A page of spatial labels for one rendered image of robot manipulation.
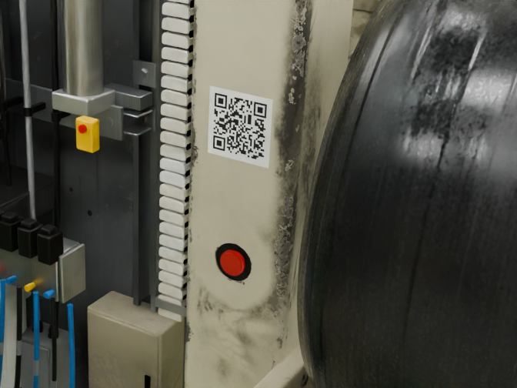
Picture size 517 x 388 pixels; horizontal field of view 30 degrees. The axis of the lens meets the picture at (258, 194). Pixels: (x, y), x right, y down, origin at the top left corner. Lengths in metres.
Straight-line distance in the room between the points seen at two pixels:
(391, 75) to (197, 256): 0.41
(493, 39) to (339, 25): 0.29
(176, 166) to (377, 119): 0.37
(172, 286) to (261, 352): 0.14
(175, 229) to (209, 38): 0.24
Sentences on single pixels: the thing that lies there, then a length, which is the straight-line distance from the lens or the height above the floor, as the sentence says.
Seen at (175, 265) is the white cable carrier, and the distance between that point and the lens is 1.14.
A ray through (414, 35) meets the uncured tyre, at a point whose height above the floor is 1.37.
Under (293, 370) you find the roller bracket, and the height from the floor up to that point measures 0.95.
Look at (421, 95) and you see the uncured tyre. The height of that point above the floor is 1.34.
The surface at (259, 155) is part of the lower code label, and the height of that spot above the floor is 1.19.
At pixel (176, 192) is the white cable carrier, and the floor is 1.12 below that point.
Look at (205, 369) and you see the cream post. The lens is 1.17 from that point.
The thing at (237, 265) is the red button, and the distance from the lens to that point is 1.07.
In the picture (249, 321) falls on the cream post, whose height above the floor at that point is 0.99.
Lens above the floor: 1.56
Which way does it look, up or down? 24 degrees down
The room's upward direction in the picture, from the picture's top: 3 degrees clockwise
